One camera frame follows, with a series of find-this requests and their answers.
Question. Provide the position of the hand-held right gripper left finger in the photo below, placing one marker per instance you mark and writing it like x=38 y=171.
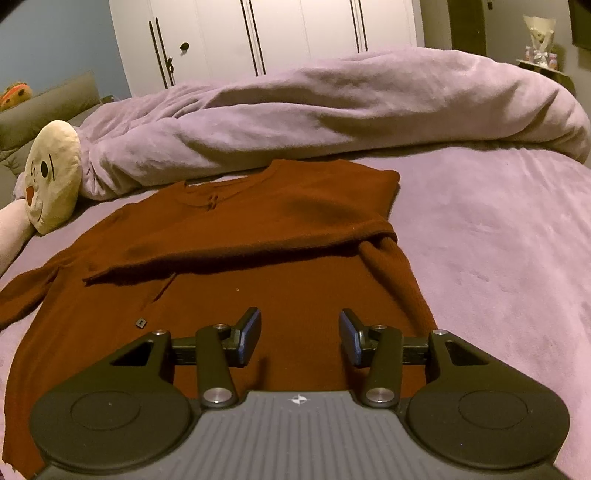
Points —
x=251 y=334

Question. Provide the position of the rust red knit sweater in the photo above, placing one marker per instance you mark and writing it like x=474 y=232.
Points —
x=277 y=277

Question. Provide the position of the orange plush toy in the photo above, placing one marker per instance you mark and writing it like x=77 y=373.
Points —
x=14 y=96

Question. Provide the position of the lilac fleece duvet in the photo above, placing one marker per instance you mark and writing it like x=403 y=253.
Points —
x=323 y=106

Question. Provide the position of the small wall shelf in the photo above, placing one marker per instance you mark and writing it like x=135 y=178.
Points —
x=549 y=71

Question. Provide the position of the white wardrobe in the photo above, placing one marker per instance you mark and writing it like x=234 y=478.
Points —
x=300 y=32

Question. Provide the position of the dark wooden panel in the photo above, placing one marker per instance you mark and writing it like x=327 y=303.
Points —
x=467 y=25

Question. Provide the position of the pale pink plush toy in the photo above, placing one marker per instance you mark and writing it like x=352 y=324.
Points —
x=11 y=235

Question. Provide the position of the bed with lilac sheet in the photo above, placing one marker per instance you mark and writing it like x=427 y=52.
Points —
x=485 y=254

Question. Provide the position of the dark wall frame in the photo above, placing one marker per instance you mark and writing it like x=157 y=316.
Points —
x=581 y=21

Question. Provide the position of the cream round face pillow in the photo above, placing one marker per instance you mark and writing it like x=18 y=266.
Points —
x=53 y=180

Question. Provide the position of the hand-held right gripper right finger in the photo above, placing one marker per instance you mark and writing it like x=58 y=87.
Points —
x=347 y=334

